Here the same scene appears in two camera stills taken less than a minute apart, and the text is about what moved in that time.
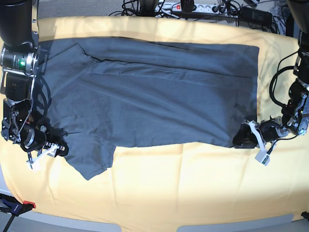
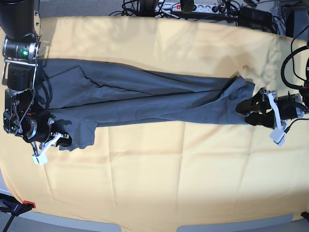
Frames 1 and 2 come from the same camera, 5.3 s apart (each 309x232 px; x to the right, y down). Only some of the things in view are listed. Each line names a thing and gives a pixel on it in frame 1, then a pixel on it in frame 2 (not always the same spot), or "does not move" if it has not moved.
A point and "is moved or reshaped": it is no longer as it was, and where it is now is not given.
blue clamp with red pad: [9, 204] does not move
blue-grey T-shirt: [103, 93] is moved or reshaped
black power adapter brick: [256, 16] does not move
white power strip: [176, 7] does not move
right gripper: [270, 129] -> [287, 107]
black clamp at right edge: [305, 215] does not move
